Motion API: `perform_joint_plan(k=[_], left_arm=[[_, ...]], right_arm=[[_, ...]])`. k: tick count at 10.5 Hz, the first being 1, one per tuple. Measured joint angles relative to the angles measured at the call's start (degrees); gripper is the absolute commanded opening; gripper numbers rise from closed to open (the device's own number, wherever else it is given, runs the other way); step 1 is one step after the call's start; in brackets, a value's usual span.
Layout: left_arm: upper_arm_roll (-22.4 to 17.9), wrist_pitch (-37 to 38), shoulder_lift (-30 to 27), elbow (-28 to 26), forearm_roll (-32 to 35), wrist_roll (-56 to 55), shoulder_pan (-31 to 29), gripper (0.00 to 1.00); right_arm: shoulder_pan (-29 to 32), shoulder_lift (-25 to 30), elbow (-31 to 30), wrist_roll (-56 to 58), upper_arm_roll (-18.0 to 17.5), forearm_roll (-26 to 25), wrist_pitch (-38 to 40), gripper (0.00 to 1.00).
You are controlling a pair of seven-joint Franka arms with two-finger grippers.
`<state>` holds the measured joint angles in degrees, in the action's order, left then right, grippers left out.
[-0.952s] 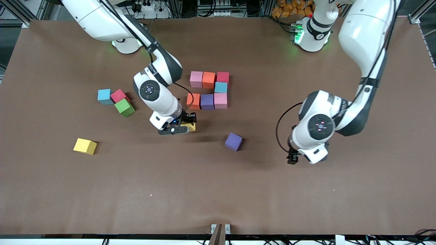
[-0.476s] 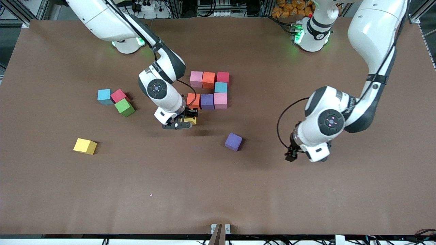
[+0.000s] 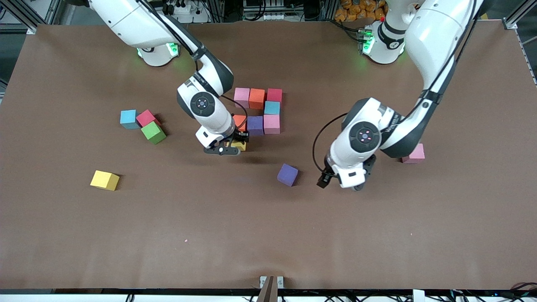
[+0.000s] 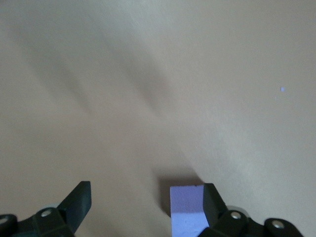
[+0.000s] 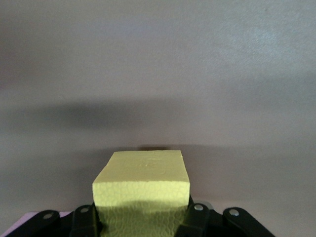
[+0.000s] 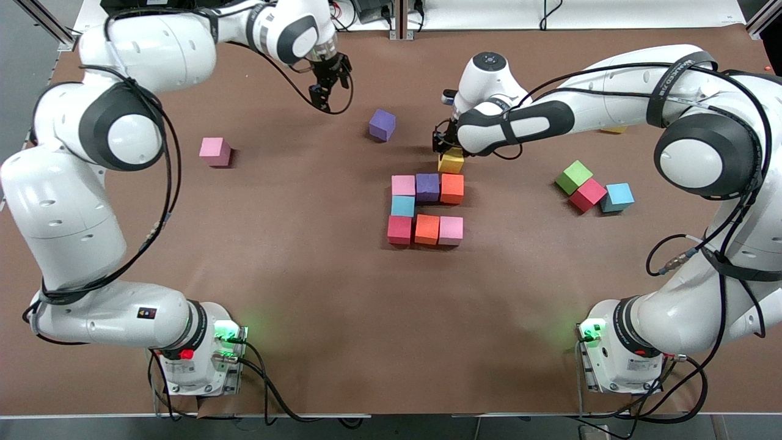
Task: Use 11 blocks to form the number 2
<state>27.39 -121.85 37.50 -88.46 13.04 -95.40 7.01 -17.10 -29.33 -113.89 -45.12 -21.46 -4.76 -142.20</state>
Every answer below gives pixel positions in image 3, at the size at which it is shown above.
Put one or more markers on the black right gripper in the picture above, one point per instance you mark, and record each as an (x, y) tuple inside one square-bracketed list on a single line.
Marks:
[(241, 136)]

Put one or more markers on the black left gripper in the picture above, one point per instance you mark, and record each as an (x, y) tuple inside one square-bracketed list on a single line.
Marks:
[(370, 162)]

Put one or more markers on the yellow foam cube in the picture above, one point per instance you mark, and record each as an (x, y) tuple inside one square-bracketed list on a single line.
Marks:
[(240, 146), (104, 179)]

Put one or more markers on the orange foam cube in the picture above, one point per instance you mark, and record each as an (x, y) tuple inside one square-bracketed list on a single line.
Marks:
[(241, 121), (256, 98)]

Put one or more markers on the purple foam cube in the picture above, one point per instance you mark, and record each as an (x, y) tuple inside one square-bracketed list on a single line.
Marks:
[(255, 125), (287, 173)]

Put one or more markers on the pink foam cube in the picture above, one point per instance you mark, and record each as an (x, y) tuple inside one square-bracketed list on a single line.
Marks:
[(242, 96), (417, 154), (271, 123)]

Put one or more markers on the cyan foam cube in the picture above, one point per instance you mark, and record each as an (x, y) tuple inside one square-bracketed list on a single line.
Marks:
[(272, 108), (128, 118)]

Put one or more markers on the crimson foam cube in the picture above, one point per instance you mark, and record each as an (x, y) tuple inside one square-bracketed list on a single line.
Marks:
[(275, 95), (147, 117)]

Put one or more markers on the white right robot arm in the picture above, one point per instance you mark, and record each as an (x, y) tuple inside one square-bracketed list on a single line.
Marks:
[(218, 121)]

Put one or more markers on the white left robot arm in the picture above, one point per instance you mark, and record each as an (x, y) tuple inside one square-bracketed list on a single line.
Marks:
[(436, 37)]

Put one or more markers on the green foam cube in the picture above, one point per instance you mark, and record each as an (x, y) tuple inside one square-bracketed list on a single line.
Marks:
[(152, 131)]

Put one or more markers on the grey electronics box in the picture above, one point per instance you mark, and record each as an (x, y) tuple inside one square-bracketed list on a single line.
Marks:
[(272, 16)]

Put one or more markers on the white power strip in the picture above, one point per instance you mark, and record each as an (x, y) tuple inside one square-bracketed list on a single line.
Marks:
[(199, 17)]

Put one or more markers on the orange snack bag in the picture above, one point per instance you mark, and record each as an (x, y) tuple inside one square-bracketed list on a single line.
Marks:
[(356, 10)]

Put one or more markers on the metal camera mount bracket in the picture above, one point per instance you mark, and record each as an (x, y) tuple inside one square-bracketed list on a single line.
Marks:
[(268, 291)]

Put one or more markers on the aluminium frame profile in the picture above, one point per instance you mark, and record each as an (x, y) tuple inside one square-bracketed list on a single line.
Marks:
[(21, 14), (524, 10)]

